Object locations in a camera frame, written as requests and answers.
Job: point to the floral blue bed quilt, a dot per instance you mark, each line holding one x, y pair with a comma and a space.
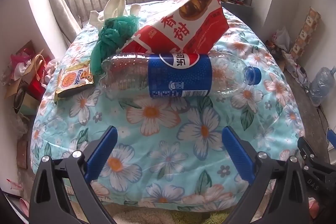
169, 152

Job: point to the patterned cardboard box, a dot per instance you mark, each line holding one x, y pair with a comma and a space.
304, 37

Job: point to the green plastic bag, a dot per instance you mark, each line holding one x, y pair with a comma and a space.
112, 37

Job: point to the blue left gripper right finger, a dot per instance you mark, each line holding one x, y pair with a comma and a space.
241, 153

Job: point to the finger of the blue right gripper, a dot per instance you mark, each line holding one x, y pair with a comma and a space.
331, 137

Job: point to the large water jug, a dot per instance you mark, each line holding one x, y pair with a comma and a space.
321, 85

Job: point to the white sock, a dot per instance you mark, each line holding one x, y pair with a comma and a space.
112, 9

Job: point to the grey cluttered side cabinet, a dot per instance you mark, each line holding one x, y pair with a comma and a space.
243, 12

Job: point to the red white snack bag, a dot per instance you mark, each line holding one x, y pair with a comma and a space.
193, 26

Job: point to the red gift bag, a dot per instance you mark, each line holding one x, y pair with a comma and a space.
35, 88

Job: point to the beige left curtain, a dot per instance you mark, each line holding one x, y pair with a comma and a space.
65, 20

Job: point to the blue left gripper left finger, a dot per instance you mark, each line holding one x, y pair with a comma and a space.
97, 153

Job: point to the yellow snack wrapper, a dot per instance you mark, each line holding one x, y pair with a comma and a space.
73, 80

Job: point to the clear Pepsi plastic bottle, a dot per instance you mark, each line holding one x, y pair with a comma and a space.
176, 75

